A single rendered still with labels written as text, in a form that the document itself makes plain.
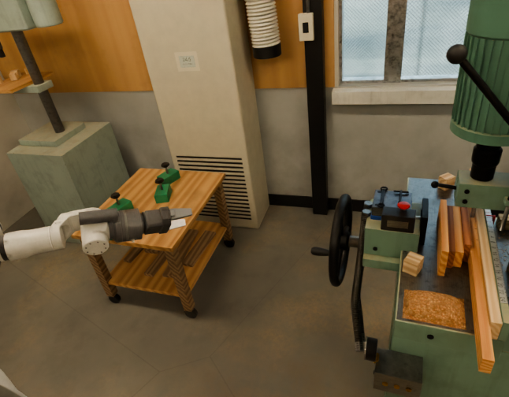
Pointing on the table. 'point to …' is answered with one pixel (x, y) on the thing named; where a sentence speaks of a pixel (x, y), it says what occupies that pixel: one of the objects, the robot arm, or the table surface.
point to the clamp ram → (423, 220)
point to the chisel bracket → (486, 191)
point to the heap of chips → (434, 308)
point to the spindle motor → (489, 74)
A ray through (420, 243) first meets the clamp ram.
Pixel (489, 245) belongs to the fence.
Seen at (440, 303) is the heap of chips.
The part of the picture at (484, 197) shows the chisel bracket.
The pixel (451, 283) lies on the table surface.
